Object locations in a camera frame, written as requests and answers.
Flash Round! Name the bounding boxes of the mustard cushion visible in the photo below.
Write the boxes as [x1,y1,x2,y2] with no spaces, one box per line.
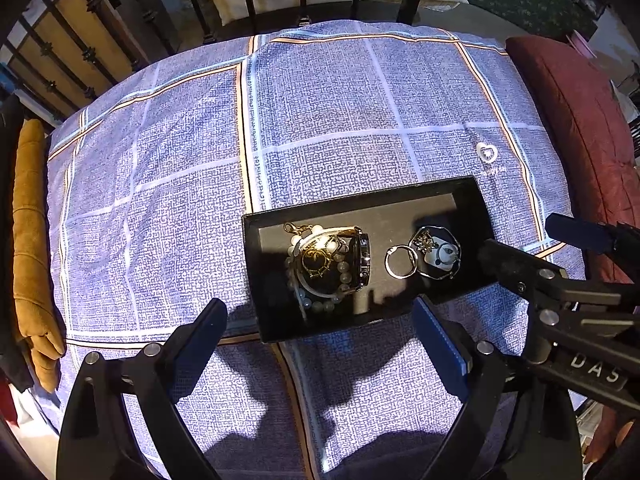
[11,119,67,393]

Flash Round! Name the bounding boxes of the pearl bracelet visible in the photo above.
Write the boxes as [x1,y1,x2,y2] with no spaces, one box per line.
[285,222,356,318]

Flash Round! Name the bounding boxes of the maroon cushion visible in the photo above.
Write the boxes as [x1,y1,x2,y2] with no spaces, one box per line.
[505,35,640,281]

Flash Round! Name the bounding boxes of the acrylic charm keychain silver ring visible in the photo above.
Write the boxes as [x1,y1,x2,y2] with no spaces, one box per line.
[384,225,462,281]

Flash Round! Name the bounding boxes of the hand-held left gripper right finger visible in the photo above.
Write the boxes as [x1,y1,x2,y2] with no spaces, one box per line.
[411,295,584,480]

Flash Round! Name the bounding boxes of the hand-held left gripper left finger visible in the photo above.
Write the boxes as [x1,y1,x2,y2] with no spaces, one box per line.
[56,297,229,480]

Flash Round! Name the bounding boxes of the black jewelry tray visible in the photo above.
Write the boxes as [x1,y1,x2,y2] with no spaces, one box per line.
[241,175,508,345]

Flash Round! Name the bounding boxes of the wooden panel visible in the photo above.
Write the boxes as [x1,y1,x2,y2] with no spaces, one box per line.
[5,0,146,116]

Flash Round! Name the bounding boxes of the person's right hand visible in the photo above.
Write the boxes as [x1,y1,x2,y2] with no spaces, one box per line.
[582,405,638,466]

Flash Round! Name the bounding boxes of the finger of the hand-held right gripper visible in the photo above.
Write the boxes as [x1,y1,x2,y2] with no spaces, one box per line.
[545,212,640,261]
[476,237,640,327]

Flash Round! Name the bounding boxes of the blue plaid blanket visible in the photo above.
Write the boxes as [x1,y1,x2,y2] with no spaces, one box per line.
[47,20,586,480]

